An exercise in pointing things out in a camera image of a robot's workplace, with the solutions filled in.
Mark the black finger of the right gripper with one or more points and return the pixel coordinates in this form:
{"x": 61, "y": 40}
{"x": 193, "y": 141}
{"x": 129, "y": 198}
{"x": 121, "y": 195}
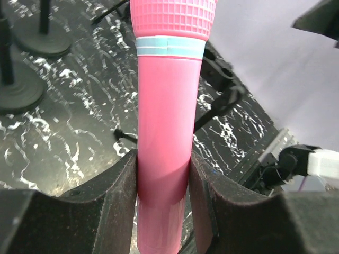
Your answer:
{"x": 320, "y": 19}

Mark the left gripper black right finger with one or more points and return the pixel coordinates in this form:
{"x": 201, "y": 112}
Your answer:
{"x": 229, "y": 218}

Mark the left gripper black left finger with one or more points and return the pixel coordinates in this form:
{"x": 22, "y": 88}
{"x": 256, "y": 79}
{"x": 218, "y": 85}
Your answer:
{"x": 95, "y": 217}

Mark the round base stand with scissor clamp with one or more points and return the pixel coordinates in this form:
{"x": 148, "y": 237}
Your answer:
{"x": 22, "y": 89}

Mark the pink microphone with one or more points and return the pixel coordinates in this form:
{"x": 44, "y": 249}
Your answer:
{"x": 170, "y": 42}

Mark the round base stand with clip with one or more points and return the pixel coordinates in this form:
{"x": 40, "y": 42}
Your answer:
{"x": 40, "y": 36}

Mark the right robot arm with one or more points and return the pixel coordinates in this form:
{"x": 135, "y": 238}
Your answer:
{"x": 282, "y": 160}

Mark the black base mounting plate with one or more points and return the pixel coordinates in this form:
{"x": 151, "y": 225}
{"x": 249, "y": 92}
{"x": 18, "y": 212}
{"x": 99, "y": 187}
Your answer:
{"x": 245, "y": 169}

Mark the aluminium rail frame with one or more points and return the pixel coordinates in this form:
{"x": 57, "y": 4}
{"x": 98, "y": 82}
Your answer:
{"x": 284, "y": 139}

